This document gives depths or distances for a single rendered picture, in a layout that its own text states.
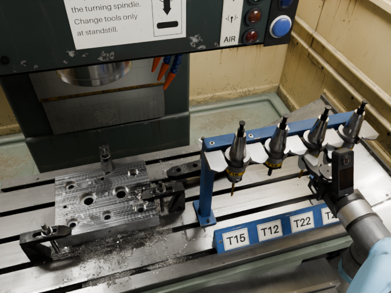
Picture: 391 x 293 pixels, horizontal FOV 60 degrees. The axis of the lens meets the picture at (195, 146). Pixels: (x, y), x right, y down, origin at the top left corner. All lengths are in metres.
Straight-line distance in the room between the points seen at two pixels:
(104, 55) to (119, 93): 0.83
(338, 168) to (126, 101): 0.85
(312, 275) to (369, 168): 0.50
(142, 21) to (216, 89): 1.49
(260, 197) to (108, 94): 0.68
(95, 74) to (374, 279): 0.55
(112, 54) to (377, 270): 0.45
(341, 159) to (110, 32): 0.58
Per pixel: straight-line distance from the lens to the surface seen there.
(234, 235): 1.03
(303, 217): 1.12
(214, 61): 1.85
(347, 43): 1.60
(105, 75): 0.68
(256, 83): 2.04
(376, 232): 0.83
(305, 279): 1.26
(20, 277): 1.12
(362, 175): 1.50
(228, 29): 0.54
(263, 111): 2.03
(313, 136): 0.92
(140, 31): 0.50
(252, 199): 1.17
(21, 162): 1.86
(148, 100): 1.38
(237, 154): 0.82
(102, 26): 0.49
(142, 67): 1.28
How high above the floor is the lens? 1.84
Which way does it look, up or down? 45 degrees down
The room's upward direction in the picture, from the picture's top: 2 degrees clockwise
